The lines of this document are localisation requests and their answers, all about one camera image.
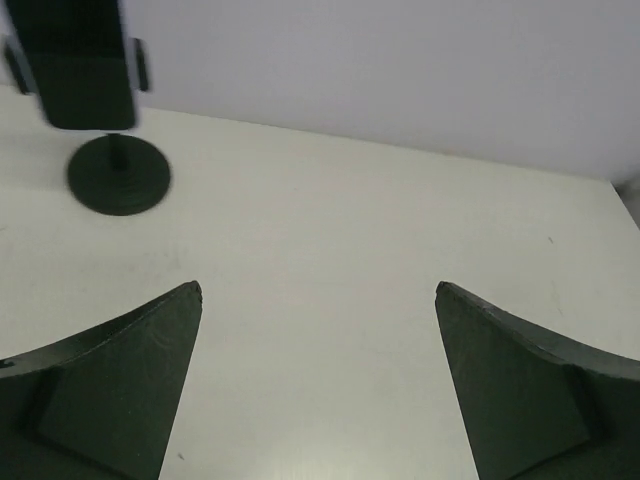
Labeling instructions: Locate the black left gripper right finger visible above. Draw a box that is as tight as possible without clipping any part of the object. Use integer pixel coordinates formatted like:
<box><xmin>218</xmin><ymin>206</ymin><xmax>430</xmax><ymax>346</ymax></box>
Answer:
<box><xmin>435</xmin><ymin>282</ymin><xmax>639</xmax><ymax>479</ymax></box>

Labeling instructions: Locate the smartphone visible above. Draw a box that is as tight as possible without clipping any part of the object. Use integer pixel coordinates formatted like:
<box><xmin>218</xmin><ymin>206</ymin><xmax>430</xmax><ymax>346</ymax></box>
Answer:
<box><xmin>1</xmin><ymin>1</ymin><xmax>139</xmax><ymax>132</ymax></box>

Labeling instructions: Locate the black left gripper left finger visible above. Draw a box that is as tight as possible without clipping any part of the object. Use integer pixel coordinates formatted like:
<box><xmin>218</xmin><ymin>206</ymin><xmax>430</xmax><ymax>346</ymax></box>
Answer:
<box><xmin>1</xmin><ymin>281</ymin><xmax>202</xmax><ymax>479</ymax></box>

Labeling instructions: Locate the black phone stand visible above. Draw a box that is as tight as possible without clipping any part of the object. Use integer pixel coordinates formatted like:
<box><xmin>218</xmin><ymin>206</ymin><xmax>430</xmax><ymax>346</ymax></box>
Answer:
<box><xmin>2</xmin><ymin>35</ymin><xmax>172</xmax><ymax>217</ymax></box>

